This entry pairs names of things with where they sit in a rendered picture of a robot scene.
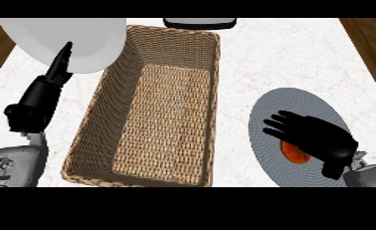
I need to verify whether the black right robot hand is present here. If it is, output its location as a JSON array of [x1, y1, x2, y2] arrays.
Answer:
[[262, 110, 360, 181]]

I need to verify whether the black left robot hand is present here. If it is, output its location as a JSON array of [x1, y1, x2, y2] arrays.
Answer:
[[4, 41, 76, 134]]

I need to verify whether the red tomato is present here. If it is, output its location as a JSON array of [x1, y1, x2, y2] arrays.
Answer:
[[279, 139, 313, 165]]

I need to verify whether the round grey placemat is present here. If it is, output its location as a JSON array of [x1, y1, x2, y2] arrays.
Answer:
[[247, 87, 353, 188]]

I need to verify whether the rectangular wicker basket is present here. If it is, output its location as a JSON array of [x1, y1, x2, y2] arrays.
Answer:
[[61, 24, 222, 188]]

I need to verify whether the white round plate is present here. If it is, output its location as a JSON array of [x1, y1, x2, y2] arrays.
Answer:
[[0, 18, 129, 75]]

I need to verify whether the black and grey appliance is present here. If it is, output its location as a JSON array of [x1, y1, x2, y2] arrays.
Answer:
[[163, 18, 238, 31]]

